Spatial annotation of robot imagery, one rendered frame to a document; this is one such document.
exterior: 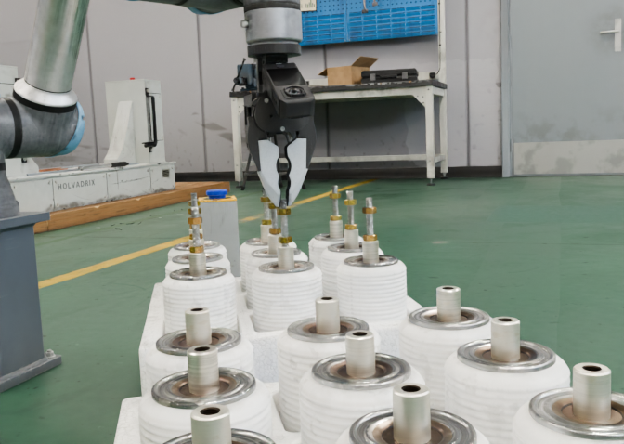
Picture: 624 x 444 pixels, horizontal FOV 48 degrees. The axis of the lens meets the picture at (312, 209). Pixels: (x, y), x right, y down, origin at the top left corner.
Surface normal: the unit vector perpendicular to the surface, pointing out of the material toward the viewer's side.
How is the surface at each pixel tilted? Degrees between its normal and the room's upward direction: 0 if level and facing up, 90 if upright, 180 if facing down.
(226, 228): 90
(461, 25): 90
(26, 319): 90
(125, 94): 90
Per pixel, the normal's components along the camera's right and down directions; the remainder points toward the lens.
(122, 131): -0.32, -0.32
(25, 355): 0.94, 0.00
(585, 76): -0.33, 0.12
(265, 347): 0.17, 0.11
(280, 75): 0.05, -0.82
